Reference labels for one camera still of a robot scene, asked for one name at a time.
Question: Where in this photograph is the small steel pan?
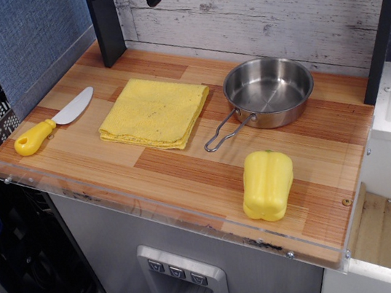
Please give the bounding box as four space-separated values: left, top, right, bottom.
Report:
205 57 314 152

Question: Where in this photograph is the yellow handled toy knife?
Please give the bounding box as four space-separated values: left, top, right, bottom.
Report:
14 87 94 157

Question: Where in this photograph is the black left shelf post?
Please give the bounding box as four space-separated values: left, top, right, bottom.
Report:
86 0 127 68

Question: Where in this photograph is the yellow folded cloth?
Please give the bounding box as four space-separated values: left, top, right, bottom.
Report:
99 79 210 150

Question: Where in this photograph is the black right shelf post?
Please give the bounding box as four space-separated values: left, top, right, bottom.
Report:
363 0 391 106

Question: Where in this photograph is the black shelf post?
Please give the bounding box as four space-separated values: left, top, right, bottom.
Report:
86 0 127 68
363 0 391 106

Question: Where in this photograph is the grey toy ice dispenser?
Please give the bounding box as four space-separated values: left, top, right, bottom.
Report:
136 245 229 293

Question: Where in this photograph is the clear acrylic table guard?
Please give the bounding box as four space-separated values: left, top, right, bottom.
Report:
0 44 374 270

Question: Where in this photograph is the yellow toy bell pepper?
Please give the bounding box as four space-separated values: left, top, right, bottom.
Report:
242 150 293 222

